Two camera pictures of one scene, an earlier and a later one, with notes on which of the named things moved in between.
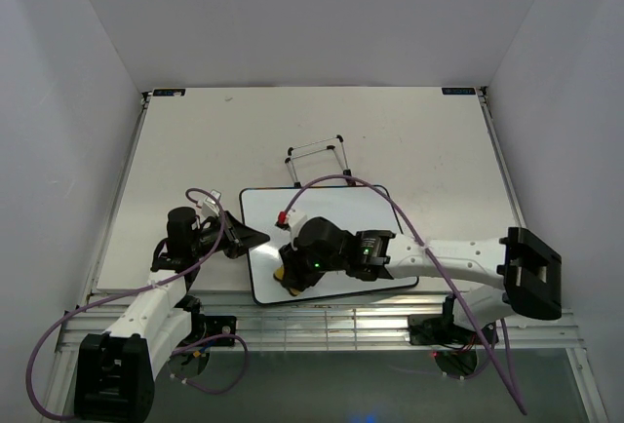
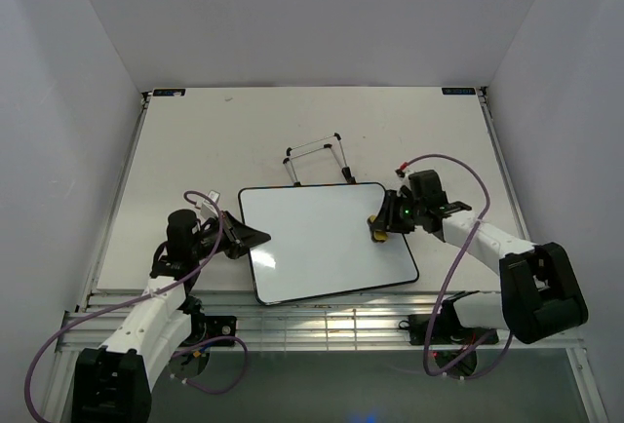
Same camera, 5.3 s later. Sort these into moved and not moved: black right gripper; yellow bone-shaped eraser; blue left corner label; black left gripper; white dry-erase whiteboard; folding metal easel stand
Moved: yellow bone-shaped eraser; black right gripper
Not moved: blue left corner label; black left gripper; white dry-erase whiteboard; folding metal easel stand
